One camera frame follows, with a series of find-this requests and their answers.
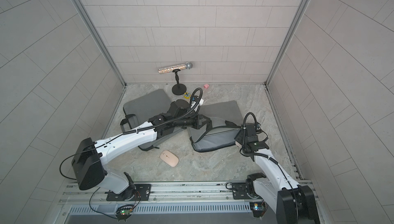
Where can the grey laptop bag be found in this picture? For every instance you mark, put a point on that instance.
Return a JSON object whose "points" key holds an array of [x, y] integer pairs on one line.
{"points": [[220, 132], [143, 108]]}

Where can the circuit board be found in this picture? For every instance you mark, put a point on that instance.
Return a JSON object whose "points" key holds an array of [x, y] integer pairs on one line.
{"points": [[124, 212], [258, 209]]}

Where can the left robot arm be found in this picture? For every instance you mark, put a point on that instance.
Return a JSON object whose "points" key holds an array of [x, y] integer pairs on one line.
{"points": [[90, 161]]}

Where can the left circuit board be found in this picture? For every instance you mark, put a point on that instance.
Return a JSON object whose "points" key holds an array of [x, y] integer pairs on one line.
{"points": [[124, 212]]}

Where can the small yellow blue toy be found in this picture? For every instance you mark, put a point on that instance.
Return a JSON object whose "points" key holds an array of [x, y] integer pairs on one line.
{"points": [[186, 95]]}

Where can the black microphone stand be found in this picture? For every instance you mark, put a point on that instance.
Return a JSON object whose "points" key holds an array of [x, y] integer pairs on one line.
{"points": [[178, 89]]}

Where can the left pink computer mouse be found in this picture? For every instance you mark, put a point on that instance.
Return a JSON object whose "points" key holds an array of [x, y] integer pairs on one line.
{"points": [[169, 158]]}

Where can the right circuit board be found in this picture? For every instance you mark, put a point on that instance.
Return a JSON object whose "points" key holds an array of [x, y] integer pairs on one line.
{"points": [[258, 209]]}

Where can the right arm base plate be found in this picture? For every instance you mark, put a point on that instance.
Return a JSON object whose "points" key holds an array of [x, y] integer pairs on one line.
{"points": [[239, 191]]}

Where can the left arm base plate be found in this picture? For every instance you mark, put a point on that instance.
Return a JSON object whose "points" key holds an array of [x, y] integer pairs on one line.
{"points": [[132, 193]]}

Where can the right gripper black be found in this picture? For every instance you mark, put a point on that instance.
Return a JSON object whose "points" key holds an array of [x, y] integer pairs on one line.
{"points": [[238, 136]]}

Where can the aluminium mounting rail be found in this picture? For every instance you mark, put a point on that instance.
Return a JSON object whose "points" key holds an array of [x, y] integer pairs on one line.
{"points": [[161, 192]]}

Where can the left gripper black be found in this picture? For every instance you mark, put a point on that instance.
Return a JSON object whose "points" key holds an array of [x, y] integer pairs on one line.
{"points": [[197, 122]]}

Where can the glitter microphone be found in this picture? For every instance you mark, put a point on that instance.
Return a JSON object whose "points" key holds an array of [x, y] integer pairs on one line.
{"points": [[183, 66]]}

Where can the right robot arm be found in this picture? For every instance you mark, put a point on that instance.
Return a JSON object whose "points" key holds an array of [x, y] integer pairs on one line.
{"points": [[292, 202]]}

